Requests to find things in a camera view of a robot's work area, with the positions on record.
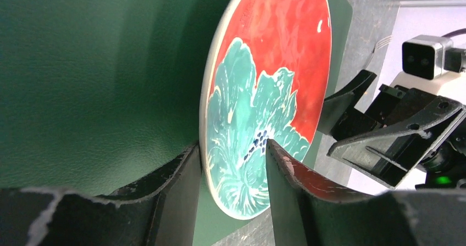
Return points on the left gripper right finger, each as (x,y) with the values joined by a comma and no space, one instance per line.
(310,209)

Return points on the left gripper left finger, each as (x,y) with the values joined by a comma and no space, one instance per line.
(158,209)

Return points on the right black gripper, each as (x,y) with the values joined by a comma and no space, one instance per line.
(402,129)

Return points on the red teal floral plate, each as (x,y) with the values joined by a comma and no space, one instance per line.
(265,78)

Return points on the green rectangular placemat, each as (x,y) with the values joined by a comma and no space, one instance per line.
(95,94)

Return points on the silver metal fork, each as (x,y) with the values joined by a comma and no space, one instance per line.
(378,45)

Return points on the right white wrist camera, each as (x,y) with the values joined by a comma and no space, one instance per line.
(434,65)

